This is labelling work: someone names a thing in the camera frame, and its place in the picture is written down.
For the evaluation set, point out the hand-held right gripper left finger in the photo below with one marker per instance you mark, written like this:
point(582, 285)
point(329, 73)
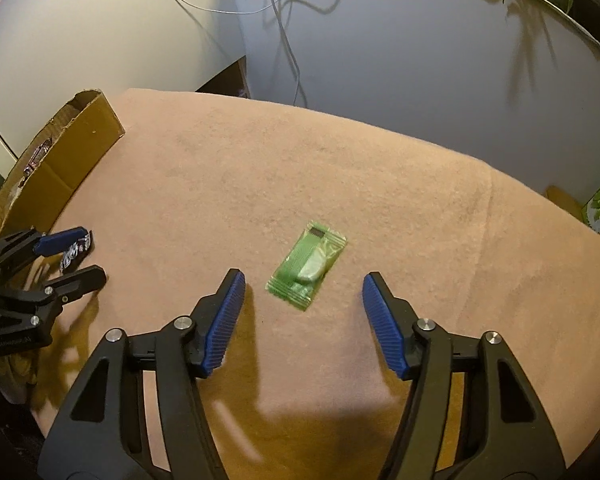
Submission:
point(225, 320)

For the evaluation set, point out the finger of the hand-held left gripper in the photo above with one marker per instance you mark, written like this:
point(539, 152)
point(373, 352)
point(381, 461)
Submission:
point(60, 241)
point(77, 282)

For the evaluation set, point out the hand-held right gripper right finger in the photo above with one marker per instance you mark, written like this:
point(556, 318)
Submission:
point(385, 330)

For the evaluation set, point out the dark chocolate bar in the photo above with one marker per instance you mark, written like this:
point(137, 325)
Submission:
point(75, 254)
point(35, 156)

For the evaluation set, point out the brown cardboard box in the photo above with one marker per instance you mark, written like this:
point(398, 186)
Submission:
point(70, 160)

